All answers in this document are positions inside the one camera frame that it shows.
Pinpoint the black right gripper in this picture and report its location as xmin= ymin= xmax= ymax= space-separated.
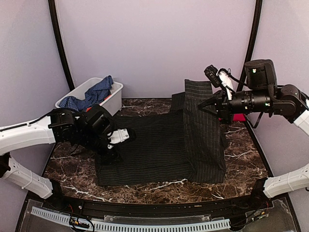
xmin=198 ymin=85 xmax=273 ymax=124

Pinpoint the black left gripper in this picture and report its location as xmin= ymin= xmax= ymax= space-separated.
xmin=77 ymin=130 xmax=124 ymax=166

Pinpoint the red t-shirt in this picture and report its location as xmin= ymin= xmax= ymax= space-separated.
xmin=233 ymin=114 xmax=246 ymax=122

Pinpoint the black striped garment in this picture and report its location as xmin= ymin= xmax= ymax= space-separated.
xmin=95 ymin=80 xmax=226 ymax=187

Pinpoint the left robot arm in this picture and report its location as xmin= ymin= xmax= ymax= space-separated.
xmin=0 ymin=106 xmax=130 ymax=211

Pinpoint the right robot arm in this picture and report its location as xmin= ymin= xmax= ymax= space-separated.
xmin=198 ymin=85 xmax=309 ymax=210

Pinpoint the white plastic laundry bin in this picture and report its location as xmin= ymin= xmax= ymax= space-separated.
xmin=55 ymin=77 xmax=124 ymax=116

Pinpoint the orange red garment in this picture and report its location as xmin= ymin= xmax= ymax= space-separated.
xmin=86 ymin=94 xmax=111 ymax=112

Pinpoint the blue checkered garment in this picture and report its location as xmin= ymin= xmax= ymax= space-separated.
xmin=55 ymin=75 xmax=114 ymax=112

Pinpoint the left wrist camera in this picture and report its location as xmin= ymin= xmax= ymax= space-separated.
xmin=84 ymin=103 xmax=137 ymax=145

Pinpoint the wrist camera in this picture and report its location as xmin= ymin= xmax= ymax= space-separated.
xmin=84 ymin=103 xmax=137 ymax=145
xmin=244 ymin=59 xmax=278 ymax=90

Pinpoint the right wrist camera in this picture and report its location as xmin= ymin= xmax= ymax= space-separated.
xmin=244 ymin=59 xmax=278 ymax=90

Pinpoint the black front rail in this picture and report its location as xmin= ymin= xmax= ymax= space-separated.
xmin=26 ymin=187 xmax=288 ymax=218

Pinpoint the black frame post right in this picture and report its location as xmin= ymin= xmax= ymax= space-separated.
xmin=242 ymin=0 xmax=263 ymax=66

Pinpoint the black frame post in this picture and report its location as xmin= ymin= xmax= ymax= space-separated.
xmin=48 ymin=0 xmax=75 ymax=91
xmin=242 ymin=0 xmax=263 ymax=66

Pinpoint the white slotted cable duct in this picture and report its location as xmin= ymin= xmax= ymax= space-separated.
xmin=31 ymin=206 xmax=231 ymax=232

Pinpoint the black frame post left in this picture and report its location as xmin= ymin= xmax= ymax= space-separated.
xmin=48 ymin=0 xmax=75 ymax=91

